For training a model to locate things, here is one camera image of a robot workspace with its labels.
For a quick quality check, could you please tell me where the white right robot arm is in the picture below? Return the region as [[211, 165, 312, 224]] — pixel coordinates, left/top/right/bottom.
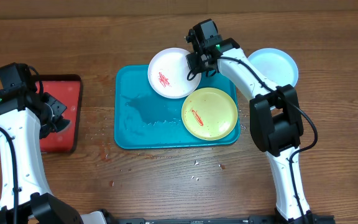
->
[[185, 19, 312, 223]]

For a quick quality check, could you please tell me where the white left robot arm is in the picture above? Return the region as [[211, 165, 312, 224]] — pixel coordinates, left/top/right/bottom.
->
[[0, 63, 115, 224]]

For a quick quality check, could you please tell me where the red water tray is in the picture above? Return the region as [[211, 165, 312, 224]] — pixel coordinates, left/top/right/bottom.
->
[[40, 74, 83, 153]]

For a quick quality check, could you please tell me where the white plate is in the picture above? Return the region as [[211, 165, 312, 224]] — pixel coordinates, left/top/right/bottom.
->
[[147, 48, 201, 99]]

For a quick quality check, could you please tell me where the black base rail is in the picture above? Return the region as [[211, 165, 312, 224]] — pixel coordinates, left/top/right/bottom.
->
[[106, 213, 336, 224]]

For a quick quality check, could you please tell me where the yellow-green plate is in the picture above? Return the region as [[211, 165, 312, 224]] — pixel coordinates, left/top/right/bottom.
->
[[181, 87, 238, 141]]

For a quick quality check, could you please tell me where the light blue plate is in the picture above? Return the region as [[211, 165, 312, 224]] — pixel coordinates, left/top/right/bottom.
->
[[247, 48, 298, 90]]

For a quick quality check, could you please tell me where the green and orange sponge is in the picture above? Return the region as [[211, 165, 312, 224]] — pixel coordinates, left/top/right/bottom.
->
[[54, 118, 70, 133]]

